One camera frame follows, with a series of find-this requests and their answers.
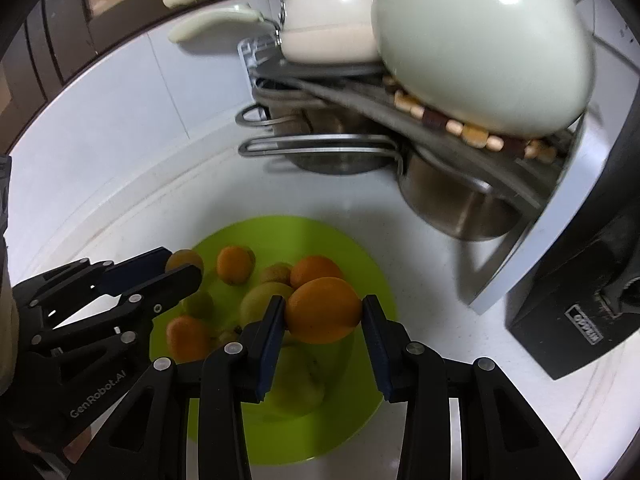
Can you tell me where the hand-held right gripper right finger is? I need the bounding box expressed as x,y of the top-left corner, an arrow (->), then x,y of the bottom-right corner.
362,294 -> 569,480

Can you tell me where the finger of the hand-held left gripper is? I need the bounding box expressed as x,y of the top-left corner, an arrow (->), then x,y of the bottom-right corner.
14,246 -> 174,312
29,263 -> 202,357

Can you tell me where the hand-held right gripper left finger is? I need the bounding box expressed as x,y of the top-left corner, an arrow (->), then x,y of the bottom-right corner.
67,295 -> 286,480

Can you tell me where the small brown fruit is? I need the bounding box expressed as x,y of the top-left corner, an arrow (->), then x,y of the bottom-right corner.
164,248 -> 205,282

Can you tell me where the small green fruit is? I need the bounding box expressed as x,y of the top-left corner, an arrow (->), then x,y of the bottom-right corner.
258,262 -> 294,286
183,290 -> 215,320

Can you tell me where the orange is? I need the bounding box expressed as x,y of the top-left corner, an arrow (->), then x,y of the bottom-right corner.
215,244 -> 254,286
167,315 -> 212,362
289,254 -> 346,291
283,276 -> 363,345

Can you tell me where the medium green apple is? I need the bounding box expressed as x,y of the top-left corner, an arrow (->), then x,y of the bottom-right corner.
239,281 -> 296,329

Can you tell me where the green plastic plate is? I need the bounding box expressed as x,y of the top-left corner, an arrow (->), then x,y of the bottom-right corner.
184,215 -> 399,461

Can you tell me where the white kitchen rack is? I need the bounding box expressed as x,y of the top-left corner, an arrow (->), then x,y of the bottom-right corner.
237,34 -> 640,317

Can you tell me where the black knife block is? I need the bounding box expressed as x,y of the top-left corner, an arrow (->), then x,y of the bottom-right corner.
504,94 -> 640,382

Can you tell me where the brown wooden cabinet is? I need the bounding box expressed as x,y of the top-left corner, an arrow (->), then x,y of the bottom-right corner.
0,0 -> 252,157

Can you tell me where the wooden bead trivet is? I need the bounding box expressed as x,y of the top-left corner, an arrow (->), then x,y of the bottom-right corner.
382,73 -> 559,165

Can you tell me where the cream saucepan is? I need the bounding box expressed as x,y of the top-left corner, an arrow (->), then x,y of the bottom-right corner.
167,4 -> 384,63
162,0 -> 379,32

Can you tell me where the pale green ceramic pot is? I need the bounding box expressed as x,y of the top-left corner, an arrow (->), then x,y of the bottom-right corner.
369,0 -> 597,139

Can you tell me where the steel pan with long handle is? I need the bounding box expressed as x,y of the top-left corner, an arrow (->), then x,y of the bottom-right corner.
234,104 -> 402,174

